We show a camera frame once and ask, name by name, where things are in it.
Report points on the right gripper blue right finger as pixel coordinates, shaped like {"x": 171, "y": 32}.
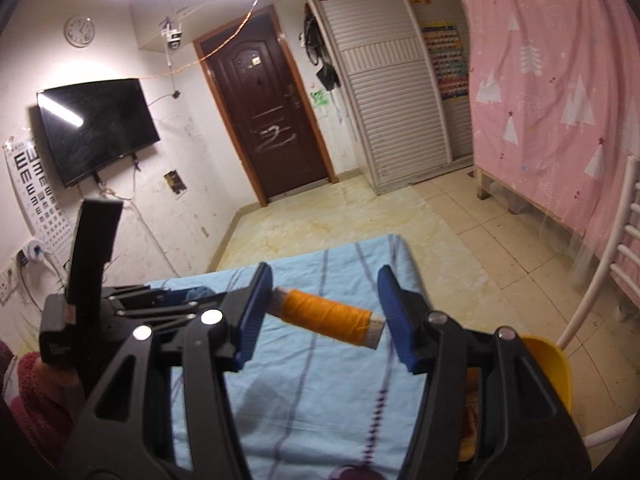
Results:
{"x": 401, "y": 309}

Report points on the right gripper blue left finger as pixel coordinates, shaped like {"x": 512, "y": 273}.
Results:
{"x": 255, "y": 300}

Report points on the orange thread spool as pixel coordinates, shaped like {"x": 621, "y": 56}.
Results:
{"x": 326, "y": 317}

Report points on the person's left hand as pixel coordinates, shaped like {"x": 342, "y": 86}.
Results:
{"x": 61, "y": 385}

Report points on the light blue bed sheet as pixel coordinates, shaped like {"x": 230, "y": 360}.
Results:
{"x": 311, "y": 407}

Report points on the eye chart poster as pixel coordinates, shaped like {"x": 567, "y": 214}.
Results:
{"x": 35, "y": 193}

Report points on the dark brown wooden door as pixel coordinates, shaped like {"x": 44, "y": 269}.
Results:
{"x": 262, "y": 101}

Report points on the white louvred wardrobe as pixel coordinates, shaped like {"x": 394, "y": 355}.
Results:
{"x": 406, "y": 130}

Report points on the black bags on hook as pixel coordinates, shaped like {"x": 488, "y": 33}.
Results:
{"x": 317, "y": 52}

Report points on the pink tree-pattern curtain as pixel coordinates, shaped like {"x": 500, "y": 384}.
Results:
{"x": 554, "y": 88}

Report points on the black wall television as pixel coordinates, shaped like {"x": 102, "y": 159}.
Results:
{"x": 89, "y": 126}

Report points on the white metal bed rail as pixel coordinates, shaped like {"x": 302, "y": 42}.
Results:
{"x": 618, "y": 244}

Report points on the colourful wall poster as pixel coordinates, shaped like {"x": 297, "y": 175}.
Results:
{"x": 445, "y": 47}

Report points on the white security camera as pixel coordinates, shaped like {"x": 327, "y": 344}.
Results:
{"x": 172, "y": 34}

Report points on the round wall clock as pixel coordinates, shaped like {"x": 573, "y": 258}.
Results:
{"x": 79, "y": 31}

